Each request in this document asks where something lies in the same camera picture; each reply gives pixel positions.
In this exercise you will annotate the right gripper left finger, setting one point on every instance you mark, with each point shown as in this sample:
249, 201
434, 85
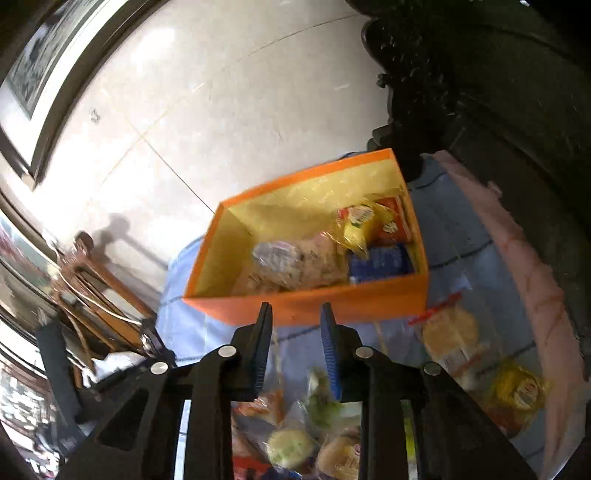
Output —
231, 373

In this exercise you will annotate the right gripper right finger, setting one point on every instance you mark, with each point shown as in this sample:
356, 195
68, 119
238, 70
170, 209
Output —
360, 373

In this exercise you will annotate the clear bag round biscuits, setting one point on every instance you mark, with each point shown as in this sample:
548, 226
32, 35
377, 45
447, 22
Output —
451, 335

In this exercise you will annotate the green round cake packet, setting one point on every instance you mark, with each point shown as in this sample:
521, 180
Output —
289, 448

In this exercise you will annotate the blue plaid bed sheet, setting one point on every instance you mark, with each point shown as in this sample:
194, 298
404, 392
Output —
462, 257

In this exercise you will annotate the blue snack packet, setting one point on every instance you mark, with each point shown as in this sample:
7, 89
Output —
382, 263

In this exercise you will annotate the yellow chip bag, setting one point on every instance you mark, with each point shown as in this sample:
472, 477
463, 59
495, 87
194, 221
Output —
514, 398

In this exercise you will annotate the orange cardboard box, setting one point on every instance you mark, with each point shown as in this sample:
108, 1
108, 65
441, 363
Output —
296, 207

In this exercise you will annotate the brown wooden chair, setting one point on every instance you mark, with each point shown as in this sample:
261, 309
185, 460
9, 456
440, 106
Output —
95, 301

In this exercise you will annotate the red snack packet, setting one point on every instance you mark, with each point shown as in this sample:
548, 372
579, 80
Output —
395, 228

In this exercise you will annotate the yellow snack packet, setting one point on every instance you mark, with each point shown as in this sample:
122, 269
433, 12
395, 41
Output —
357, 226

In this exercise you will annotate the pink blanket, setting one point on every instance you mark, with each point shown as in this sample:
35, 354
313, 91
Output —
544, 301

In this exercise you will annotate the dark carved wooden headboard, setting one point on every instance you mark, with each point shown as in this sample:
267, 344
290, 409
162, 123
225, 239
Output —
505, 87

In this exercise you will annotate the framed wall picture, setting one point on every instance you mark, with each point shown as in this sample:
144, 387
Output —
42, 84

